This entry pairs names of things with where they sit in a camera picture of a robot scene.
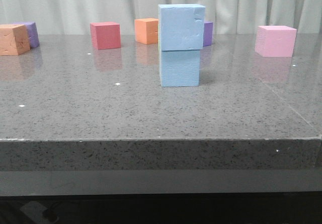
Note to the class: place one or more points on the light blue foam cube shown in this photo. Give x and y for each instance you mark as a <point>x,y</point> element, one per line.
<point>179,68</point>
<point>180,26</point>

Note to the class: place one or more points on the smooth orange foam cube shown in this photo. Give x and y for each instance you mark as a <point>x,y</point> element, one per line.
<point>146,30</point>

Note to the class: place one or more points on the purple foam cube centre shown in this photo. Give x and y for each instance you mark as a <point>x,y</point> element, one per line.
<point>208,32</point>

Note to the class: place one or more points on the purple foam cube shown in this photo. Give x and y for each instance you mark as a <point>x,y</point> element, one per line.
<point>208,32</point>
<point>32,33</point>

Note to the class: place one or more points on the red foam cube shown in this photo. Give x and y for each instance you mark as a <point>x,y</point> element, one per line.
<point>105,35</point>

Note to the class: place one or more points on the pink foam cube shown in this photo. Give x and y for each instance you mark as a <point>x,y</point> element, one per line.
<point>275,41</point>

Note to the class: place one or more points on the white pleated curtain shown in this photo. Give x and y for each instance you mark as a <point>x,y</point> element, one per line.
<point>228,16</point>

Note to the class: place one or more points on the purple foam cube far left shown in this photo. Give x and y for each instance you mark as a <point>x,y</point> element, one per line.
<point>32,33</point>

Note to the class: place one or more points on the dented orange foam cube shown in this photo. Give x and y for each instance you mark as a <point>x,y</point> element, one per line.
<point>14,39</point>

